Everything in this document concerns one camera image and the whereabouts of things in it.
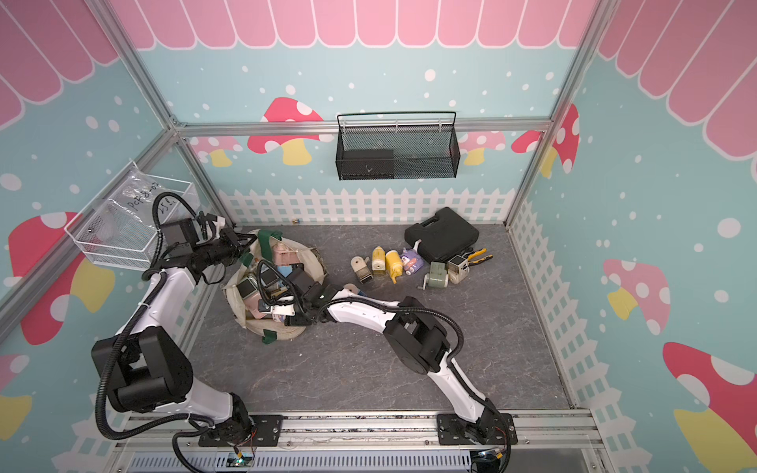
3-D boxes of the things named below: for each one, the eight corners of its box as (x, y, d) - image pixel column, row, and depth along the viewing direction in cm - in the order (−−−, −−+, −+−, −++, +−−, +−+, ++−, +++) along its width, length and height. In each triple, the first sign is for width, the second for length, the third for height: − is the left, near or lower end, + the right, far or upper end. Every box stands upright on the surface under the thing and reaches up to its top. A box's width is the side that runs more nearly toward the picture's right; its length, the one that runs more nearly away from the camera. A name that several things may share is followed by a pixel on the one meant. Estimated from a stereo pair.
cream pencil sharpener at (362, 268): (361, 287, 103) (359, 275, 97) (352, 270, 108) (349, 258, 102) (376, 281, 105) (376, 268, 99) (367, 264, 110) (366, 251, 104)
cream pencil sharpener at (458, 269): (448, 284, 103) (451, 272, 98) (445, 266, 108) (448, 253, 102) (467, 284, 103) (471, 272, 97) (463, 266, 108) (467, 253, 102)
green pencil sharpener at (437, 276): (418, 290, 103) (419, 282, 99) (417, 269, 108) (418, 261, 104) (446, 290, 103) (448, 282, 99) (443, 269, 108) (445, 261, 104)
